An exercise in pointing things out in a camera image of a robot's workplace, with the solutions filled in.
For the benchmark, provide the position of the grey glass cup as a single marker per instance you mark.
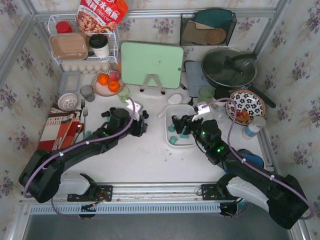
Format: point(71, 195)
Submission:
point(88, 93)

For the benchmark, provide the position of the white cup black lid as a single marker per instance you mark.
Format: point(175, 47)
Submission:
point(220, 93)

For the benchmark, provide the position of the orange tangerine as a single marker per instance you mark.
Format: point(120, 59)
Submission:
point(103, 79)
point(113, 86)

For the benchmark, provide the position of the plate with fruit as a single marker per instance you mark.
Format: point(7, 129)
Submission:
point(103, 90)

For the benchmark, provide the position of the orange toy food piece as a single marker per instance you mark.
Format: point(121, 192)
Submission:
point(246, 115)

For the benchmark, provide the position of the beige lunch box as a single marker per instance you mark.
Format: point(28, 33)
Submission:
point(69, 46)

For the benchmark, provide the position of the red snack bag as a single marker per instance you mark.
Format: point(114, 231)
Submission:
point(100, 16)

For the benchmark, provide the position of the round cork coaster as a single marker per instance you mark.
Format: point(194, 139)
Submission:
point(216, 36)

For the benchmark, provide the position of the black coffee capsule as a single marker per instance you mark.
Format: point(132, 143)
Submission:
point(145, 114)
point(106, 114)
point(112, 109)

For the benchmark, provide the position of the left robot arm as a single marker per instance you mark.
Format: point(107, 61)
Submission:
point(41, 177)

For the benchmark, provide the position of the black mesh organizer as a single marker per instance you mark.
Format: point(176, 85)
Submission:
point(193, 30)

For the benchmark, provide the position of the small green glass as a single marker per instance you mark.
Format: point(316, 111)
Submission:
point(123, 93)

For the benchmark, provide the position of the white storage basket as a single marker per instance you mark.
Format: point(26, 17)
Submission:
point(178, 110)

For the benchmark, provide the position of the orange tangerine right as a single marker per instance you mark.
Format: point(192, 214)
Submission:
point(113, 86)

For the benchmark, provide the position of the green cutting board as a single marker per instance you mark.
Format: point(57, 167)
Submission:
point(139, 60)

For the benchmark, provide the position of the black frying pan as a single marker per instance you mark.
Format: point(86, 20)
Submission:
point(232, 69)

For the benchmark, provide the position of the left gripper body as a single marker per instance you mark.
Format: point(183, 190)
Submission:
point(141, 124)

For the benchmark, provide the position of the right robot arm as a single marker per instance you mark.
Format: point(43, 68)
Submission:
point(282, 197)

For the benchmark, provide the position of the clear blue-rim container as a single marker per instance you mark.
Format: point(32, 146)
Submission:
point(69, 82)

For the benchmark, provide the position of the striped red placemat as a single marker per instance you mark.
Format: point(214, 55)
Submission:
point(60, 129)

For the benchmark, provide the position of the white bottle blue label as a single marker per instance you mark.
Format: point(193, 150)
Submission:
point(253, 127)

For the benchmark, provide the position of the orange tangerine left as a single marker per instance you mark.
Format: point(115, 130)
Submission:
point(103, 79)

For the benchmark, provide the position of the copper spoon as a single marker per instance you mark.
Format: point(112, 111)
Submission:
point(80, 128)

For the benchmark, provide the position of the small clear glass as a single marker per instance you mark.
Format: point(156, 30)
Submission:
point(220, 114)

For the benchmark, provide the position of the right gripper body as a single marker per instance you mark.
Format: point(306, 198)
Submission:
point(185, 122)

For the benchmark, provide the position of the grey blue board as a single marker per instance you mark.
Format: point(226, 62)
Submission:
point(196, 78)

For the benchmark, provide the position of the coffee cup on rack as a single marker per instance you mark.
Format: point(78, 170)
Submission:
point(99, 44)

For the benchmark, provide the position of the floral patterned plate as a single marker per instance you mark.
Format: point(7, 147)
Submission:
point(245, 99)

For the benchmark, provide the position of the white wire rack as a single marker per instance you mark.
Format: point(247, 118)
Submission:
point(113, 38)

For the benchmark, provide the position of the white round strainer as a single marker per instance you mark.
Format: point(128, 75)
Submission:
point(67, 102)

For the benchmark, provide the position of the white plastic scoop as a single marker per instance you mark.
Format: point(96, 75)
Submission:
point(174, 99)

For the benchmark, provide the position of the egg carton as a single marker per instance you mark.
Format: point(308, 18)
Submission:
point(87, 68)

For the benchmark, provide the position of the green plastic tumbler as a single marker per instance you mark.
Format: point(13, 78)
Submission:
point(206, 94)

